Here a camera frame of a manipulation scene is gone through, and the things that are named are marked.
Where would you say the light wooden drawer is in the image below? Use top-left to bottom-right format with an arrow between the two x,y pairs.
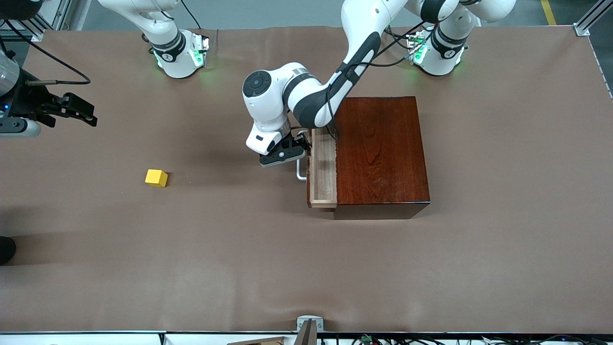
296,128 -> 339,209

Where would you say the yellow block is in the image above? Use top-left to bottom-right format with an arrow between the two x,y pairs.
145,169 -> 169,188

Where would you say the dark wooden drawer cabinet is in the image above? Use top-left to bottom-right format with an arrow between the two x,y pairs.
334,97 -> 431,220

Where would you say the black rounded object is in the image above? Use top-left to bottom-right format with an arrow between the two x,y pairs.
0,236 -> 16,265

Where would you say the table cover sheet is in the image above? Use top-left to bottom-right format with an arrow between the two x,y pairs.
0,25 -> 613,334

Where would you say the light wooden board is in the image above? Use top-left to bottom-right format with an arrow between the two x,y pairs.
227,337 -> 288,345

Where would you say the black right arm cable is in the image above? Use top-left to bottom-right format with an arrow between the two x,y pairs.
0,19 -> 91,86

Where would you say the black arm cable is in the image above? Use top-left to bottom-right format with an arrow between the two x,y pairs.
326,22 -> 434,140
0,19 -> 91,86

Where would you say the aluminium frame structure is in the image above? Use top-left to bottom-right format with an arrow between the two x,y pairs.
0,0 -> 91,41

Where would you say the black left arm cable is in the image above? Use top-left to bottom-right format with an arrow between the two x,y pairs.
326,22 -> 434,140

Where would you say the black base cable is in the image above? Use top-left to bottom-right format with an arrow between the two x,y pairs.
383,26 -> 417,53

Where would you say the black cable bundle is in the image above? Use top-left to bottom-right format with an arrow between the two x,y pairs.
321,334 -> 613,345

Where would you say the aluminium profile post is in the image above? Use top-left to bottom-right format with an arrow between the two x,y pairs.
575,0 -> 613,36

